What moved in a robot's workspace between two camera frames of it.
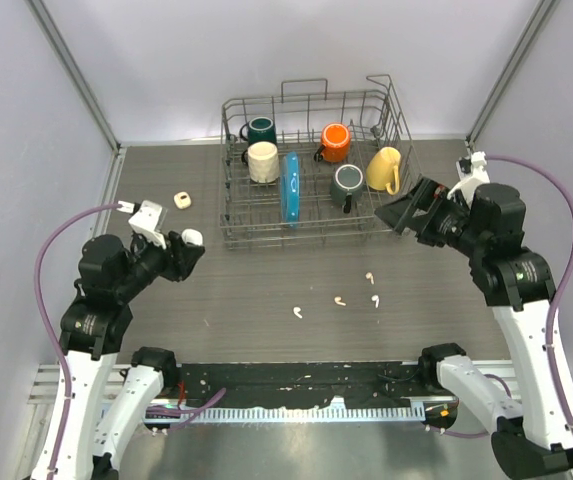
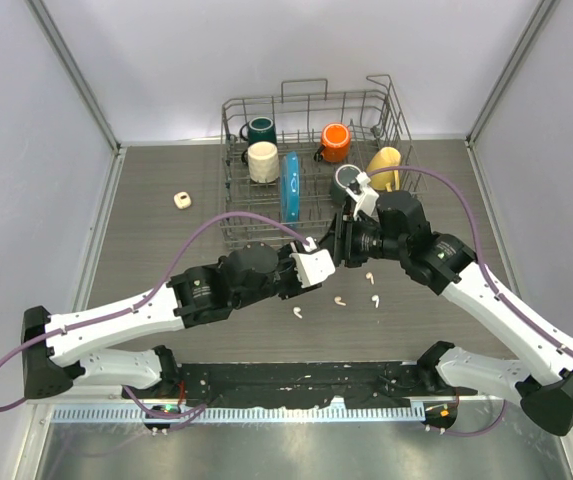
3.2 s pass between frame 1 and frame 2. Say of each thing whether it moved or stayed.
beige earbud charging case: stayed
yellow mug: stayed
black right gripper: moved
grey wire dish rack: stayed
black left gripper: moved
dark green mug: stayed
